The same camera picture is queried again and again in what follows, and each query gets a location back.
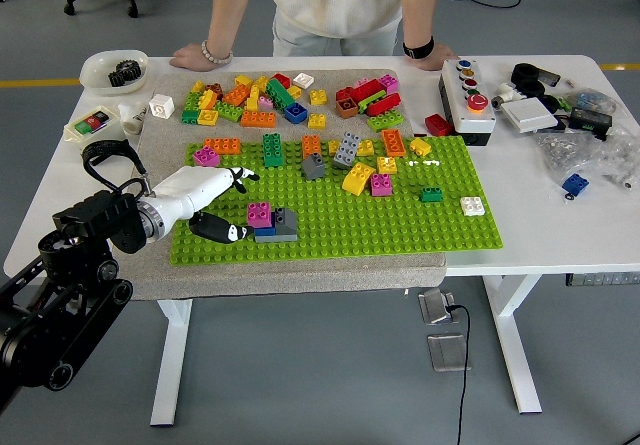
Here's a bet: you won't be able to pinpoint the green long toy brick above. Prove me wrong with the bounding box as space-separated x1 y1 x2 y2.
262 132 285 168
264 78 296 112

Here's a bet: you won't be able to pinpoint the clear bag of screws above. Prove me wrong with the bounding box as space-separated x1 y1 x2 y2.
534 129 609 186

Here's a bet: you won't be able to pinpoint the clear bag of parts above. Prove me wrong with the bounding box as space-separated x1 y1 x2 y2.
597 124 640 191

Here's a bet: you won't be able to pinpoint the person's left hand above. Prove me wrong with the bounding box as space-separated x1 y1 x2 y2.
413 40 461 72

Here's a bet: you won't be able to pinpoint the lime flat toy brick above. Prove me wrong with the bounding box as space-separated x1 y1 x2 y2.
355 89 389 112

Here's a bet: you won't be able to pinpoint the yellow curved toy brick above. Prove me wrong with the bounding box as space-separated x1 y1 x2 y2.
341 161 376 197

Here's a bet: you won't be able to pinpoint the person's right hand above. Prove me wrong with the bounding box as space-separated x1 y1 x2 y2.
169 42 232 72

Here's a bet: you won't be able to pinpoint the clear bag blue parts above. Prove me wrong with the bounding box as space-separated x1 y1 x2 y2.
562 88 619 116

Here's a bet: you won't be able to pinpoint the table height control panel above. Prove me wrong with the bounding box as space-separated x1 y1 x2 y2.
565 272 640 288

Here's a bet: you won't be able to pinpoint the black wristwatch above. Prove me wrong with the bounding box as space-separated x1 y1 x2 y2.
401 34 435 61

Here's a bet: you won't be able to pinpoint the white bowl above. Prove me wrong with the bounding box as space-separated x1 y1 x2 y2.
79 49 151 97

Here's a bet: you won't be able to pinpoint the lime long toy brick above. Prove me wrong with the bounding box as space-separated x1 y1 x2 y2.
366 109 406 134

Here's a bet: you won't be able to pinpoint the green baseplate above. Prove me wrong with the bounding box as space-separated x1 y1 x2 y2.
168 134 503 266

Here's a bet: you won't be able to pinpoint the large red toy brick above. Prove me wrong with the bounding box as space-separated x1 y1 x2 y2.
348 79 387 106

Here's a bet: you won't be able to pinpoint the white switch panel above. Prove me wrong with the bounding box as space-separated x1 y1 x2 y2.
499 98 560 136

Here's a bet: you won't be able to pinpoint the black tape roll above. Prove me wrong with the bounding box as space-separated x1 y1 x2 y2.
510 62 544 84
517 79 547 99

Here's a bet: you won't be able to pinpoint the black power adapter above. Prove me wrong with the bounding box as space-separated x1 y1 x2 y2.
568 107 614 142

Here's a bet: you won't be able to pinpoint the white cube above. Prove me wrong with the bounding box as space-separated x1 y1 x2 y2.
148 93 176 121

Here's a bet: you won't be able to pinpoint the bead bracelet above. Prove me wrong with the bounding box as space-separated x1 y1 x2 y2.
199 39 235 65

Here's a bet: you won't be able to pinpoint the white red-green switch box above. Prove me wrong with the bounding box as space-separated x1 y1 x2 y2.
63 105 129 151

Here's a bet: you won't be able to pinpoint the red curved toy brick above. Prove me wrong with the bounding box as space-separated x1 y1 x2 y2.
364 92 403 117

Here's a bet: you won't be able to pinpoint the white pipe fitting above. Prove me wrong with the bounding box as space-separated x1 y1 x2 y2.
490 81 526 111

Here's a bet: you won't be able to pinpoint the grey long toy brick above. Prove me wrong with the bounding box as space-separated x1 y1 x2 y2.
332 131 361 171

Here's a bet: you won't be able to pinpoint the black power cord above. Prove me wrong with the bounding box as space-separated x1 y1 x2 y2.
444 303 474 445

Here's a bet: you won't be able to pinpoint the grey-brown mat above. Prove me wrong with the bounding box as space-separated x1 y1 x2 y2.
106 68 448 302

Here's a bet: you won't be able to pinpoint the grey sloped toy brick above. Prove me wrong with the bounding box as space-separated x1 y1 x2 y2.
301 152 326 182
273 207 298 237

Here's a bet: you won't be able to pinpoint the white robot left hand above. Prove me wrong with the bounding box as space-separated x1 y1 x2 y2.
152 164 261 244

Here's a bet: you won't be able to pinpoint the white table leg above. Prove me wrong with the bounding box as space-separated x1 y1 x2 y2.
482 274 544 415
149 298 194 427

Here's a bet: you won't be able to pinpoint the orange long toy brick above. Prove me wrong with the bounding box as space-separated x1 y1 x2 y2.
202 136 243 155
240 109 277 129
381 128 407 159

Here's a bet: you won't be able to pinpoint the push-button control box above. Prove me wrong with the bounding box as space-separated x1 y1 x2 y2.
438 57 498 147

